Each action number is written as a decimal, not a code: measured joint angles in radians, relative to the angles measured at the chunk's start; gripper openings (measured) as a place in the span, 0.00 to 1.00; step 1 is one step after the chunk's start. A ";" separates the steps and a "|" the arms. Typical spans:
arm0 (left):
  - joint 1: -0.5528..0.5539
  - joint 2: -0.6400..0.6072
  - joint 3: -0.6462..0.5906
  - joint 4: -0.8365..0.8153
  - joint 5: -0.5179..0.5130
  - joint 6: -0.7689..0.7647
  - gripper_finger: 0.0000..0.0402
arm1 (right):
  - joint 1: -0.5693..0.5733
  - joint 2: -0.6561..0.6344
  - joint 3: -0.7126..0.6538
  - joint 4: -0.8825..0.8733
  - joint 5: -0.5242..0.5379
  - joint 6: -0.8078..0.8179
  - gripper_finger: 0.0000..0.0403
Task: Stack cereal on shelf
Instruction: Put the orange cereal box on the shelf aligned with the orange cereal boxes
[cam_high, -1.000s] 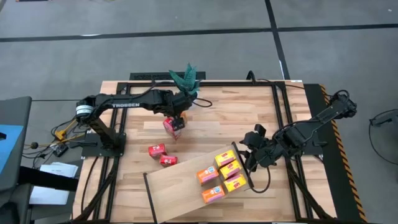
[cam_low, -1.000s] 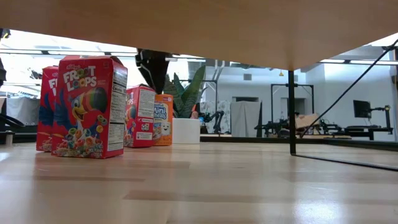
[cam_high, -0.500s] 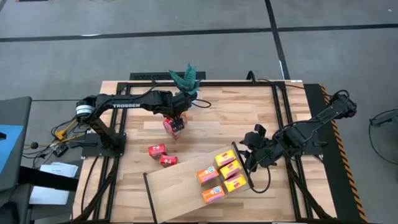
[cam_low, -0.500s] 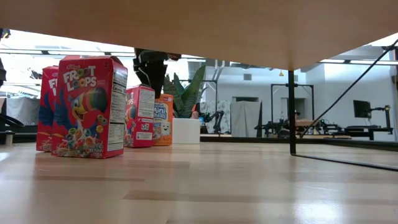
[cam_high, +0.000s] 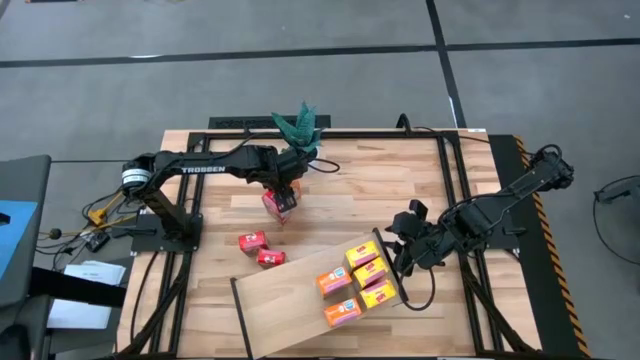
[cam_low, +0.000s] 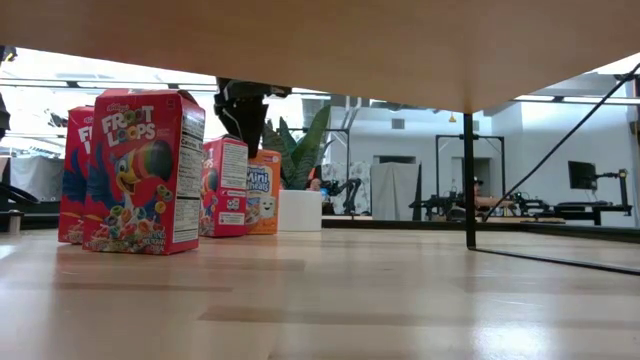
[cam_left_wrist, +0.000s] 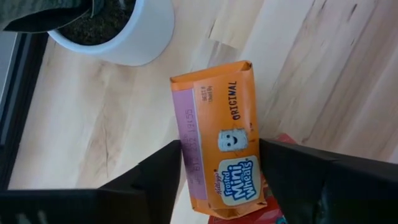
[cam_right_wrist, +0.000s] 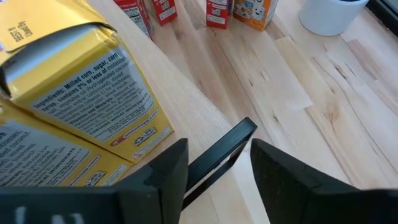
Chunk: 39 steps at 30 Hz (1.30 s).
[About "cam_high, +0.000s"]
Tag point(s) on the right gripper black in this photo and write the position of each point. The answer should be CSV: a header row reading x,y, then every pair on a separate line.
x,y
422,242

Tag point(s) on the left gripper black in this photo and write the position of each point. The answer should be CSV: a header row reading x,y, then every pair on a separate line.
x,y
290,167

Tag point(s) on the red Froot Loops cereal box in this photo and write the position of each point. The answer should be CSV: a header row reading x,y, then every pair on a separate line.
x,y
270,257
272,210
252,241

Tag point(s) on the yellow Corn Pops cereal box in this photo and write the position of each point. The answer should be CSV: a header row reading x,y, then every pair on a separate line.
x,y
370,273
378,294
362,254

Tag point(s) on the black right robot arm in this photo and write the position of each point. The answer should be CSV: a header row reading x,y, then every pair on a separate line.
x,y
475,220

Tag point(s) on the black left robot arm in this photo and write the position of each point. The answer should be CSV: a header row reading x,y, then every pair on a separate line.
x,y
210,167

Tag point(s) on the green plant white pot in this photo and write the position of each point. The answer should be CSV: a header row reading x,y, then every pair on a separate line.
x,y
300,127

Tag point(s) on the black mat hazard-striped edge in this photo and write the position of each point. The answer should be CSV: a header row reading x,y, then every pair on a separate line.
x,y
545,300

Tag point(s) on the black power adapter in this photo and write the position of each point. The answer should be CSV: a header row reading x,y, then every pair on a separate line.
x,y
97,241

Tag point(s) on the black round floor fan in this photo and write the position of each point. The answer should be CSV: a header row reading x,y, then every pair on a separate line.
x,y
617,192

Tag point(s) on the white paper sheet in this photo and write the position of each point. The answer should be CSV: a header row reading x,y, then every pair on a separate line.
x,y
95,273

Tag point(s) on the black padded bar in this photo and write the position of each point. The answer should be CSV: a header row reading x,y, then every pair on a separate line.
x,y
75,290

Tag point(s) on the black round plug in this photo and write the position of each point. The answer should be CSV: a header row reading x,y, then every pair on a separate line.
x,y
55,233

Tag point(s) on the grey furniture panel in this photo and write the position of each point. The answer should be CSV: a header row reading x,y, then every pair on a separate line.
x,y
25,180

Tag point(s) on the blue panel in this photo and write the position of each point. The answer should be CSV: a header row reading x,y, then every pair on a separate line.
x,y
15,235

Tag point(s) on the dark grey chair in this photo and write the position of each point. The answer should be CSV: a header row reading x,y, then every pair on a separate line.
x,y
20,325

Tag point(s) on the black metal table frame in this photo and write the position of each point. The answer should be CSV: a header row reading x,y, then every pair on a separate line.
x,y
375,135

